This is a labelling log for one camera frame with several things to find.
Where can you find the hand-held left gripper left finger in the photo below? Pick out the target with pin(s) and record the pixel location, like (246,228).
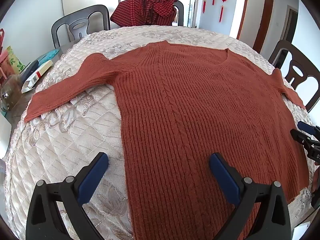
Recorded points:
(91,177)

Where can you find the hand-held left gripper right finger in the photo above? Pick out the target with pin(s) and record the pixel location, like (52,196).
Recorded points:
(225,177)

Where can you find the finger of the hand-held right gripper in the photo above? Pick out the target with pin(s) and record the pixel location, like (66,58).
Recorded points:
(303,137)
(310,128)

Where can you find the rust orange knit sweater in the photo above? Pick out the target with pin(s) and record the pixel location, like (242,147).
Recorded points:
(190,110)

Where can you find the cream quilted table cover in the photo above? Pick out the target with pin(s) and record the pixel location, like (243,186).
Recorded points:
(75,140)

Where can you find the dark brown plastic chair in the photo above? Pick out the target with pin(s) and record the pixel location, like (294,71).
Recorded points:
(287,52)

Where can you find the dark framed doorway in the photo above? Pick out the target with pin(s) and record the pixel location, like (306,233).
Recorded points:
(291,25)

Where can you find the white box with red label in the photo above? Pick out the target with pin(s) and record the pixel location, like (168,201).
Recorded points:
(37,76)

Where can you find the glass jar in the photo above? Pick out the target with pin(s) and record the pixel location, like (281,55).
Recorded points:
(11,92)

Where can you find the brown framed doorway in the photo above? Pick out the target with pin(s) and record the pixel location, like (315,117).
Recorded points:
(267,17)

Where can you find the dark blue box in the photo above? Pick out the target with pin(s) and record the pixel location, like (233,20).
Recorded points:
(28,70)

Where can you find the green floral bag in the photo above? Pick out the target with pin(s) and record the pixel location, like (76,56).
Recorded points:
(15,61)

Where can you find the pink red bag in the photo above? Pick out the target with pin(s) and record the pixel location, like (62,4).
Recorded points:
(3,55)

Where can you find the dark grey plastic chair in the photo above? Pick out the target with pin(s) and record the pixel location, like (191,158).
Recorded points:
(62,22)

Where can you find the dark chair under plaid cloth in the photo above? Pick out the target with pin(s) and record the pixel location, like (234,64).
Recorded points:
(180,12)

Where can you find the red plaid cloth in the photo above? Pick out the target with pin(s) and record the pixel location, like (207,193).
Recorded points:
(140,10)

